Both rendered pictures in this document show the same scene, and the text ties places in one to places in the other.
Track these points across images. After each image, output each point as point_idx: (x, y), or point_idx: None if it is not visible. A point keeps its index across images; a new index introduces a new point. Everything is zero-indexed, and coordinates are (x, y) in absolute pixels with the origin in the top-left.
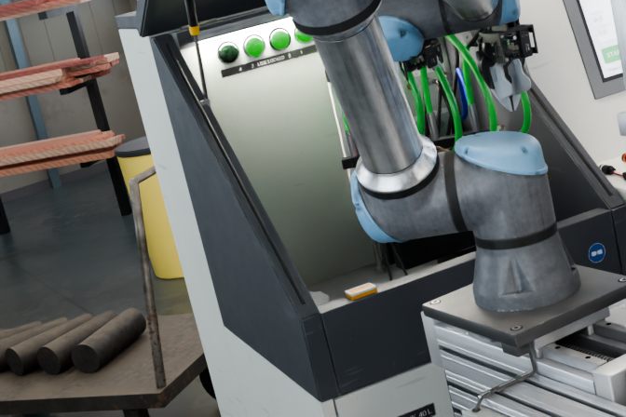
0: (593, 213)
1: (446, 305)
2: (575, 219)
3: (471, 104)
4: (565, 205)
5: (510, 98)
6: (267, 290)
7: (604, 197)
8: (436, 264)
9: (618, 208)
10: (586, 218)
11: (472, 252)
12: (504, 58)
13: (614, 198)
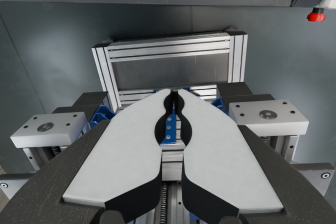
0: None
1: (10, 193)
2: None
3: None
4: None
5: (177, 104)
6: None
7: None
8: None
9: (299, 7)
10: (257, 4)
11: None
12: None
13: None
